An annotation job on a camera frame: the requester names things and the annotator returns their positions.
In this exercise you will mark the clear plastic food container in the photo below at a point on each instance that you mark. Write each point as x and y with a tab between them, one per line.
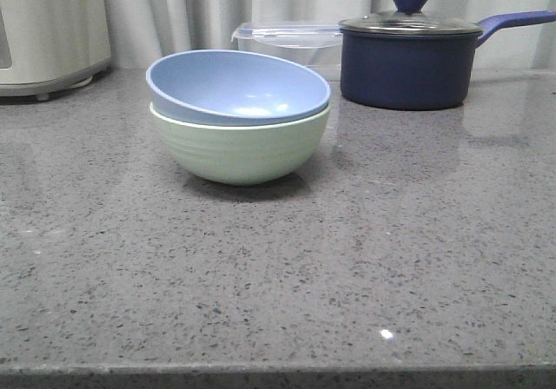
311	44

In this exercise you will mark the dark blue saucepan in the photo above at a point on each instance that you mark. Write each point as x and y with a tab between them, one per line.
418	72

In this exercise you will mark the light green bowl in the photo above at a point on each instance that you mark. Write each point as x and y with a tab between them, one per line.
242	155

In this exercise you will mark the cream white toaster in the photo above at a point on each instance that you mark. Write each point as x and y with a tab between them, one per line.
51	45

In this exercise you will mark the light blue bowl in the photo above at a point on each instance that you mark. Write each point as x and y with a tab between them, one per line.
225	87

